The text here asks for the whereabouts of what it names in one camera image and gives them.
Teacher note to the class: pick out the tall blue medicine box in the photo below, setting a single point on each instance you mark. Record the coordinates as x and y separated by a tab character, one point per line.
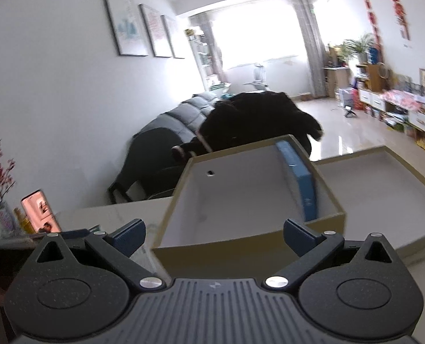
299	180

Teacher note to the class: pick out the white office chair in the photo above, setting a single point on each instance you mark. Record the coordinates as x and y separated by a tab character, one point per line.
259	78

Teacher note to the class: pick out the grey right curtain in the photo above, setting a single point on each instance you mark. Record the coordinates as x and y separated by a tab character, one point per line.
313	43

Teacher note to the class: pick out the gold cardboard box lid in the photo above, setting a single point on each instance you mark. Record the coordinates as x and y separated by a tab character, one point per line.
380	193

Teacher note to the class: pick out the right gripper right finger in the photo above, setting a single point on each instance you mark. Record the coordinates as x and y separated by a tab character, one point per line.
313	250

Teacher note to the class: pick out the white tv cabinet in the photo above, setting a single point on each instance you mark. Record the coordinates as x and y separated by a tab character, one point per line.
409	107

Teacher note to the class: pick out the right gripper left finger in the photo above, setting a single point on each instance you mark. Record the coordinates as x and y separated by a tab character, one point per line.
114	251

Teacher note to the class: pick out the smartphone on stand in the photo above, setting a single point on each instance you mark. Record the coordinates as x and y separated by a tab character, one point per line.
39	213

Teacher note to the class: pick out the black dining chair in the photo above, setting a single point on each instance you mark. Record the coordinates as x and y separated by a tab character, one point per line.
149	163

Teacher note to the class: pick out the potted green plant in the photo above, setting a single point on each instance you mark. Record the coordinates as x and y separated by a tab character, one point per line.
359	48

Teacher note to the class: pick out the gold cardboard box base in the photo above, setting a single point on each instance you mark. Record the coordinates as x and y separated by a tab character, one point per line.
228	210

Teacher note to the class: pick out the grey sofa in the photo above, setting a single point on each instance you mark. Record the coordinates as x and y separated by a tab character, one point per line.
186	117

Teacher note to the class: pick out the framed wall picture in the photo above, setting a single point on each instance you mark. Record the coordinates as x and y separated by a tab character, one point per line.
174	35
124	22
156	31

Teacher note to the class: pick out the white bookshelf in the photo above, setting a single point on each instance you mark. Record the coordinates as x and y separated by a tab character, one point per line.
204	61

